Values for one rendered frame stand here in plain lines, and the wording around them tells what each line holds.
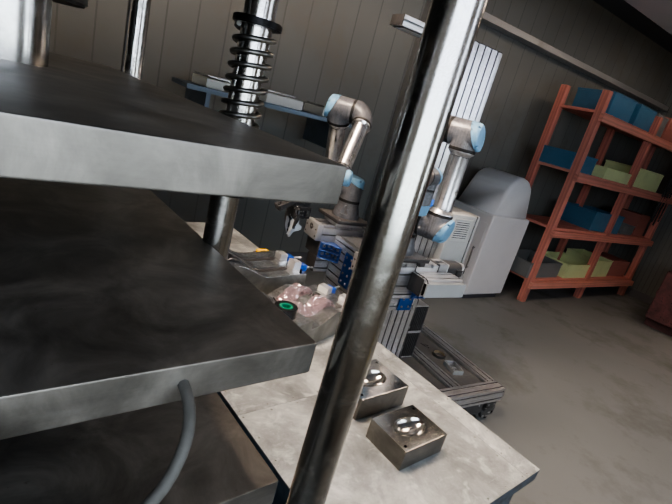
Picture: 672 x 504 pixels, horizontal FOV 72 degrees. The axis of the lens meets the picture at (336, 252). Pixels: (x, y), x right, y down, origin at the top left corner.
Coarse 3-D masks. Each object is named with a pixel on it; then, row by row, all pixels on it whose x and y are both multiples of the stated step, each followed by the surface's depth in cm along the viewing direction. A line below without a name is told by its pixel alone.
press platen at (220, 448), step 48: (48, 432) 69; (96, 432) 72; (144, 432) 74; (240, 432) 80; (0, 480) 60; (48, 480) 62; (96, 480) 64; (144, 480) 66; (192, 480) 68; (240, 480) 70
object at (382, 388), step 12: (372, 360) 149; (372, 372) 143; (384, 372) 144; (372, 384) 140; (384, 384) 137; (396, 384) 139; (360, 396) 128; (372, 396) 130; (384, 396) 134; (396, 396) 138; (360, 408) 128; (372, 408) 132; (384, 408) 136
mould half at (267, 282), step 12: (240, 252) 206; (252, 252) 209; (264, 252) 212; (240, 264) 179; (252, 264) 196; (264, 264) 199; (276, 264) 202; (252, 276) 182; (264, 276) 186; (276, 276) 190; (288, 276) 194; (300, 276) 198; (264, 288) 189; (276, 288) 193
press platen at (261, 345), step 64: (0, 192) 87; (64, 192) 96; (128, 192) 108; (0, 256) 64; (64, 256) 69; (128, 256) 75; (192, 256) 82; (0, 320) 51; (64, 320) 54; (128, 320) 58; (192, 320) 62; (256, 320) 66; (0, 384) 42; (64, 384) 44; (128, 384) 48; (192, 384) 54
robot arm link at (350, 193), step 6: (354, 180) 245; (360, 180) 247; (342, 186) 248; (348, 186) 247; (354, 186) 246; (360, 186) 247; (342, 192) 249; (348, 192) 248; (354, 192) 247; (360, 192) 249; (342, 198) 250; (348, 198) 248; (354, 198) 249; (360, 198) 252
